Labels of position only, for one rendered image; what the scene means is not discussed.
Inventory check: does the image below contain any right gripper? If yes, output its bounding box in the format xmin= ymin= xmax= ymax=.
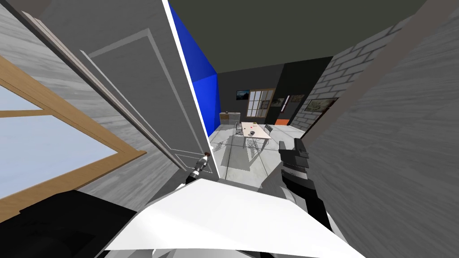
xmin=279 ymin=138 xmax=310 ymax=170

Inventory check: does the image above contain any white dining table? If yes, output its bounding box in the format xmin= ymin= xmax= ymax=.
xmin=240 ymin=121 xmax=273 ymax=141

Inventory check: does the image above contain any wooden gridded window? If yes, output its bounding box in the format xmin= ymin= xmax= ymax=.
xmin=246 ymin=88 xmax=276 ymax=119

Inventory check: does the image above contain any grey sideboard cabinet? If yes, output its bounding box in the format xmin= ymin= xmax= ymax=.
xmin=219 ymin=111 xmax=241 ymax=125

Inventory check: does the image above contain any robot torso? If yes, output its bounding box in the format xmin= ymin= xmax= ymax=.
xmin=104 ymin=178 xmax=367 ymax=258

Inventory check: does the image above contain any grey panelled door leaf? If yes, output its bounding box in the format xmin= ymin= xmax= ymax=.
xmin=21 ymin=0 xmax=221 ymax=187

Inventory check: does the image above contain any wooden framed window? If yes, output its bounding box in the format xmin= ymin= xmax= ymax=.
xmin=0 ymin=53 xmax=147 ymax=224

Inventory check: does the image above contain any green landscape wall picture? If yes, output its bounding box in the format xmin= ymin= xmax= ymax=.
xmin=304 ymin=98 xmax=339 ymax=113

